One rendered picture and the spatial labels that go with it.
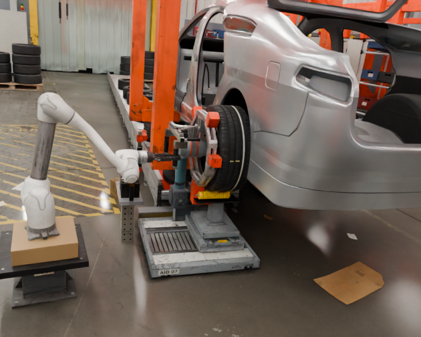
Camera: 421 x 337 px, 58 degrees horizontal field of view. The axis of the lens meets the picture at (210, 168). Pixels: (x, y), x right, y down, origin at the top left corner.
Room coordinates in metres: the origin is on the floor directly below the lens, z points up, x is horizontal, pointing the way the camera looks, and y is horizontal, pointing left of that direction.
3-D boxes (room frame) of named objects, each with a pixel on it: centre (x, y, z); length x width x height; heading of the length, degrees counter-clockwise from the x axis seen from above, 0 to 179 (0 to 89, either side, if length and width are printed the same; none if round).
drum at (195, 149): (2.74, 0.15, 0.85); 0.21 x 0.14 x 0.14; 109
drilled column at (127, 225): (2.76, 0.63, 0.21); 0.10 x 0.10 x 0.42; 19
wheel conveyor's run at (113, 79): (9.86, 2.29, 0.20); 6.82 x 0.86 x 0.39; 19
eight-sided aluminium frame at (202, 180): (2.76, 0.09, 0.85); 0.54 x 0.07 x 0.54; 19
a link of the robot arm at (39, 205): (2.08, 1.01, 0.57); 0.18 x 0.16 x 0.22; 34
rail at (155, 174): (4.37, 0.83, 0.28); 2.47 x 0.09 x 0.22; 19
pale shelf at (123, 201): (2.73, 0.62, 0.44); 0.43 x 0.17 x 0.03; 19
